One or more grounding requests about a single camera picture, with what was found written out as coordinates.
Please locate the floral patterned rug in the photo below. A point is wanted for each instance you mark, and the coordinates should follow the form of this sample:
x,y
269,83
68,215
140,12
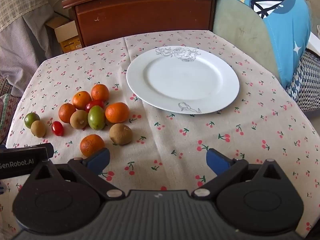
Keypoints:
x,y
7,105

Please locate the brown wooden cabinet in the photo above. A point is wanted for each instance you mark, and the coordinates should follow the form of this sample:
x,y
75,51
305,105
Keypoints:
x,y
145,15

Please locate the brown kiwi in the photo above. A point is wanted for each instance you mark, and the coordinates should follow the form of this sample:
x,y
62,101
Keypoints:
x,y
38,128
120,134
78,119

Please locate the green sofa cushion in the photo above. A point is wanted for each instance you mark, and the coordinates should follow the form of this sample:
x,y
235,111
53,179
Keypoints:
x,y
240,30

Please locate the orange mandarin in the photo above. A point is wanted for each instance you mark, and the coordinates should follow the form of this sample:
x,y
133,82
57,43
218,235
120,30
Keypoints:
x,y
66,113
81,100
117,112
100,92
91,145

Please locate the cardboard box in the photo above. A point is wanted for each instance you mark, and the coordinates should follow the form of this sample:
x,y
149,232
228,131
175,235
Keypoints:
x,y
65,33

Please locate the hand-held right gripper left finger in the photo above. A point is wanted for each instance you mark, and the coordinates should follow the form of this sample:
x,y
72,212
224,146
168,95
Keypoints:
x,y
100,159

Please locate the green jujube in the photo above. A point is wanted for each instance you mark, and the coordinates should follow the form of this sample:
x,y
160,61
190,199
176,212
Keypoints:
x,y
31,119
96,118

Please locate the checked pale cloth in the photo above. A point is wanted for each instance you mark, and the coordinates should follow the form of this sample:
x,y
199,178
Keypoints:
x,y
20,30

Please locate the red cherry tomato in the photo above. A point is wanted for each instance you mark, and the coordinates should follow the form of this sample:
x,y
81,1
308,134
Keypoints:
x,y
93,104
57,128

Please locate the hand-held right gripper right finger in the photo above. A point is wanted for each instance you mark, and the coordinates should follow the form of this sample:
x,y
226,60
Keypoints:
x,y
217,163

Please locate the white paper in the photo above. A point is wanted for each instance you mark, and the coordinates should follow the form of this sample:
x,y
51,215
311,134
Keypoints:
x,y
315,42

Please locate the blue printed blanket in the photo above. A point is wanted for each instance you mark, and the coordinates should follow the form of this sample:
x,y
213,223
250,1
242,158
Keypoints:
x,y
282,25

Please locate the houndstooth cloth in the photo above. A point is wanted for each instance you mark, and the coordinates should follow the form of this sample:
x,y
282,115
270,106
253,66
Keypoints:
x,y
306,82

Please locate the cherry-print tablecloth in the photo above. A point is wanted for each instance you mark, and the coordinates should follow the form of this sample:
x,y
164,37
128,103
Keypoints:
x,y
175,135

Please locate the white floral-print plate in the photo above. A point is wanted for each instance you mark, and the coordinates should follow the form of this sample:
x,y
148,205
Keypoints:
x,y
183,80

